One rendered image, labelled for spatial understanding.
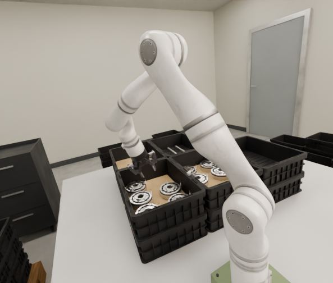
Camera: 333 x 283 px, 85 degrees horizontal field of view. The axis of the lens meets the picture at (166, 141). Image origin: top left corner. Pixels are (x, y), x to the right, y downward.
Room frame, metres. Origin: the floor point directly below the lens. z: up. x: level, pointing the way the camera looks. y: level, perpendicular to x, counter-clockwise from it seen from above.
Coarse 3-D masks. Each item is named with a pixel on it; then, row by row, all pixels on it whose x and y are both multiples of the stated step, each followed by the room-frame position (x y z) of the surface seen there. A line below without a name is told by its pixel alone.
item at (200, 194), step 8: (160, 160) 0.94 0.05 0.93; (168, 160) 0.93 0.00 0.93; (128, 168) 0.88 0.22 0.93; (120, 176) 0.81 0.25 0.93; (120, 184) 0.73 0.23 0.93; (200, 192) 0.60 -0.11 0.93; (128, 200) 0.60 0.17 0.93; (176, 200) 0.56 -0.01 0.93; (184, 200) 0.57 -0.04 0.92; (192, 200) 0.58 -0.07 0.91; (128, 208) 0.56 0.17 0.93; (152, 208) 0.54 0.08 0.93; (160, 208) 0.53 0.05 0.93; (168, 208) 0.54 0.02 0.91; (136, 216) 0.51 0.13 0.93; (144, 216) 0.51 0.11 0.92; (152, 216) 0.52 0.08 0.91
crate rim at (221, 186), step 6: (192, 150) 1.02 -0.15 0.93; (174, 156) 0.98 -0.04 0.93; (174, 162) 0.89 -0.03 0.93; (258, 168) 0.72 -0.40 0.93; (258, 174) 0.69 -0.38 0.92; (198, 180) 0.68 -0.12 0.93; (228, 180) 0.65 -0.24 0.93; (204, 186) 0.63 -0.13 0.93; (216, 186) 0.62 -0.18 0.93; (222, 186) 0.63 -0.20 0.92; (228, 186) 0.64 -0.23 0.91; (210, 192) 0.61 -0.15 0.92; (216, 192) 0.62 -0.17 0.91
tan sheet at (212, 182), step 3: (198, 165) 1.02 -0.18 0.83; (198, 168) 0.98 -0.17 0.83; (198, 171) 0.94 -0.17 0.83; (201, 171) 0.94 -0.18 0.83; (204, 174) 0.90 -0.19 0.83; (207, 174) 0.90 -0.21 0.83; (210, 174) 0.89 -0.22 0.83; (210, 177) 0.86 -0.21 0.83; (210, 180) 0.83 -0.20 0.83; (213, 180) 0.83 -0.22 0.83; (216, 180) 0.82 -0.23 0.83; (225, 180) 0.81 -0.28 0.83; (210, 183) 0.80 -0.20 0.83; (213, 183) 0.80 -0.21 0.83; (216, 183) 0.80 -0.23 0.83; (219, 183) 0.79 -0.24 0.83; (207, 186) 0.78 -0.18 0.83; (210, 186) 0.77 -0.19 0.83
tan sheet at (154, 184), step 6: (150, 180) 0.91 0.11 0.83; (156, 180) 0.90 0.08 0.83; (162, 180) 0.89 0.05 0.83; (168, 180) 0.88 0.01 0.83; (150, 186) 0.84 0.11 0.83; (156, 186) 0.83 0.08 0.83; (150, 192) 0.79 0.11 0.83; (156, 192) 0.78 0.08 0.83; (156, 198) 0.73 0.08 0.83; (162, 198) 0.73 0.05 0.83; (156, 204) 0.69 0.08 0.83
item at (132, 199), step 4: (136, 192) 0.76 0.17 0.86; (140, 192) 0.76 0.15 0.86; (144, 192) 0.75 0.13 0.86; (148, 192) 0.74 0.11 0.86; (132, 196) 0.73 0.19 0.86; (148, 196) 0.71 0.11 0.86; (132, 200) 0.69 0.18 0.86; (136, 200) 0.69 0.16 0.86; (140, 200) 0.69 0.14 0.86; (144, 200) 0.68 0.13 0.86; (148, 200) 0.68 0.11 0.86; (136, 204) 0.66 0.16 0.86; (140, 204) 0.66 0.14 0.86
